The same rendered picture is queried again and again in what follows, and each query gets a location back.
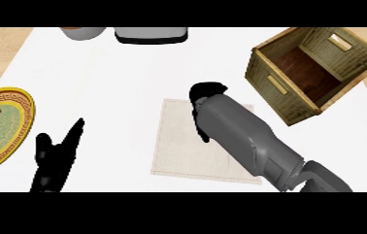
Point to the grey round pot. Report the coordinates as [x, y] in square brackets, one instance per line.
[81, 32]

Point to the yellow patterned plate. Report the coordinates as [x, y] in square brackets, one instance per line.
[12, 123]

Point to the beige cloth placemat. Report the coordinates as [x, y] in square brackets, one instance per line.
[190, 147]

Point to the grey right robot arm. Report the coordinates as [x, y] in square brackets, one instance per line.
[252, 140]

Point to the olive wooden crate basket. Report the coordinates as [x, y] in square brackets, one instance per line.
[305, 76]

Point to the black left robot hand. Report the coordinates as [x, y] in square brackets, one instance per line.
[54, 160]

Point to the grey and black appliance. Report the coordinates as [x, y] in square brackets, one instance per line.
[150, 34]

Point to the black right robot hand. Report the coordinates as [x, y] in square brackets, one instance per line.
[205, 90]

